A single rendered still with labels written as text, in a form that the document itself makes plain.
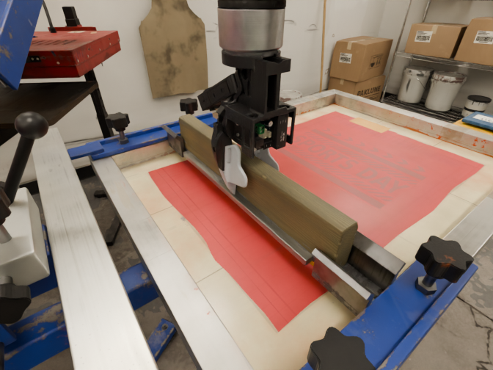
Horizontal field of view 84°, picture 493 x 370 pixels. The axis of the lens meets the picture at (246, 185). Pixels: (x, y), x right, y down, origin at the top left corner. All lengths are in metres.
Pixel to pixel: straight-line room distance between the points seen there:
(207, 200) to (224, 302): 0.21
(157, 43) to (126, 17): 0.25
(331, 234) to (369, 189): 0.27
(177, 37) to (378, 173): 2.08
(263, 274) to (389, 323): 0.15
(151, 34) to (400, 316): 2.29
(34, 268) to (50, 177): 0.20
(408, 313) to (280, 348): 0.14
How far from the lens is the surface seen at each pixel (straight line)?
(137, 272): 0.47
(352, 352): 0.24
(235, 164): 0.40
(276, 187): 0.36
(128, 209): 0.46
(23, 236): 0.34
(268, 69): 0.32
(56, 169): 0.51
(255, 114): 0.34
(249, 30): 0.32
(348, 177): 0.60
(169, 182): 0.57
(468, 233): 0.50
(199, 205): 0.50
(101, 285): 0.31
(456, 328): 1.72
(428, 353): 1.58
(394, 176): 0.64
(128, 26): 2.41
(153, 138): 0.65
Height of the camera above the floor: 1.27
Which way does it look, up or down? 35 degrees down
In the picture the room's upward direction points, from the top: straight up
